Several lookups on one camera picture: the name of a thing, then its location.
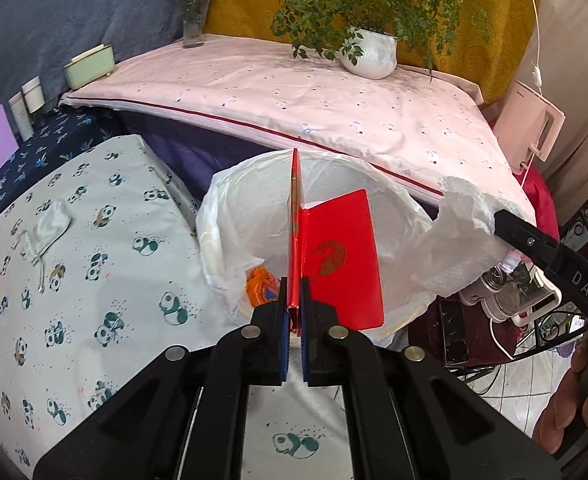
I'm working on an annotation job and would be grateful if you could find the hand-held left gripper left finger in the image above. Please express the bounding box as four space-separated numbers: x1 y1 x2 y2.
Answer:
33 300 291 480

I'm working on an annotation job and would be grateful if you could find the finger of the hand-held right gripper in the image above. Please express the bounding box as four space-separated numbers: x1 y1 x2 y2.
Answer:
494 209 564 268

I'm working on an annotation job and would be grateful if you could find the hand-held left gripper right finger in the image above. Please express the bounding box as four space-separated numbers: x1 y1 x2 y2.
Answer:
299 277 561 480

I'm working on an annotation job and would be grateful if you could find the orange wrapper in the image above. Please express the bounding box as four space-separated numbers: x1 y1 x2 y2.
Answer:
245 266 281 307

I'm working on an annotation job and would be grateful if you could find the white paper towel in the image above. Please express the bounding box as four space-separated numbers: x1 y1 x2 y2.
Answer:
410 176 531 298

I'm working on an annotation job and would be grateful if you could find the red cardboard packet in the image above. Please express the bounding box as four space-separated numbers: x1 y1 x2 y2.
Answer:
286 148 386 337

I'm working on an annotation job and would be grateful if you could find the white bin with clear liner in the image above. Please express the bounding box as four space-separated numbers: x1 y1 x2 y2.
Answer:
196 149 506 347

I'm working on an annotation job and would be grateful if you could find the person's right hand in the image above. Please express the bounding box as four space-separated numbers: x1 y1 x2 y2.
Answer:
533 341 588 458

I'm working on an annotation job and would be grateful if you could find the white plastic holder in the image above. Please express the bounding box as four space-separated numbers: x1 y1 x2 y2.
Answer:
511 280 561 327

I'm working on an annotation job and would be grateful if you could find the red cloth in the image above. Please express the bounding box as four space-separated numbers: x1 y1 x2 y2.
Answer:
494 160 561 242

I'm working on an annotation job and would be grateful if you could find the black metal rack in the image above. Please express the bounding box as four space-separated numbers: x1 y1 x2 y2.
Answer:
511 204 588 362

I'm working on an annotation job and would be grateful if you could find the maroon cloth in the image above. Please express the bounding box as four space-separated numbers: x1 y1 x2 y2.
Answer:
408 297 521 367

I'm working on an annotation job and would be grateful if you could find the pink electric appliance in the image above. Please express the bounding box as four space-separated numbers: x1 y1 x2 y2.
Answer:
494 80 566 163

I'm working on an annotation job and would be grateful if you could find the black rectangular device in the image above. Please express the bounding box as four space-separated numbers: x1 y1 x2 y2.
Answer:
436 300 476 367

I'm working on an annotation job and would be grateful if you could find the beige curtain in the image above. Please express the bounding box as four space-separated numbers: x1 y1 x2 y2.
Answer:
524 0 588 211

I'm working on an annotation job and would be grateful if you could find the pale panda print cloth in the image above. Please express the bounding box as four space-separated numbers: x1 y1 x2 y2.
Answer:
0 132 356 480

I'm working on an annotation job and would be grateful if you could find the purple cloth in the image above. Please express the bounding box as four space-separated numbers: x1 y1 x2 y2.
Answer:
116 110 295 202

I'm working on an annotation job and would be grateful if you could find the white ceramic plant pot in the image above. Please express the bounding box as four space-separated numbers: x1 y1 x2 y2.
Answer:
340 27 400 80

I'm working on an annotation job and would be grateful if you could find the pink printed sheet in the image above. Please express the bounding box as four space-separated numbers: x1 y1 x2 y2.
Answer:
59 34 536 222

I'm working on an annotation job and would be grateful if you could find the green leafy plant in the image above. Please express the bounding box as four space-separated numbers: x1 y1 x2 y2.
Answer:
231 0 493 84

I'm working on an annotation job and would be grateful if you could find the navy printed cloth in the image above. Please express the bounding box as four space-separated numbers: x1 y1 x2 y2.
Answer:
0 107 125 242

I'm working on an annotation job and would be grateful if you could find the glass vase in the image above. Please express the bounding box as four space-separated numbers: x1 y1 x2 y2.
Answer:
180 0 211 49

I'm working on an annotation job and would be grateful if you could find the pale green box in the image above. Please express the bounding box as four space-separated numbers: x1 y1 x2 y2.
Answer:
64 45 115 89

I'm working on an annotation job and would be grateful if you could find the mustard yellow cloth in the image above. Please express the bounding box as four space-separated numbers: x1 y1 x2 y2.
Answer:
201 0 545 107

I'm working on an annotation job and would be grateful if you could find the white cosmetic tube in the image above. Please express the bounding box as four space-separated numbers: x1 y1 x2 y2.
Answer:
8 94 35 141

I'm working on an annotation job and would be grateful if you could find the blue backdrop cloth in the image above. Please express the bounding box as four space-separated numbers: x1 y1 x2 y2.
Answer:
0 0 186 127

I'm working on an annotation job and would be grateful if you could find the white floor cable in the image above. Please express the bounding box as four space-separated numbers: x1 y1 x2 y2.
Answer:
489 305 531 362

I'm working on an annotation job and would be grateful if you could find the white cable with switch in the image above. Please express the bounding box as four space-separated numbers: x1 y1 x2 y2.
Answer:
521 0 548 92

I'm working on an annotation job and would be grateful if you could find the white drawstring pouch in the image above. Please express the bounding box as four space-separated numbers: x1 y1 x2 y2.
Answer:
16 201 73 294

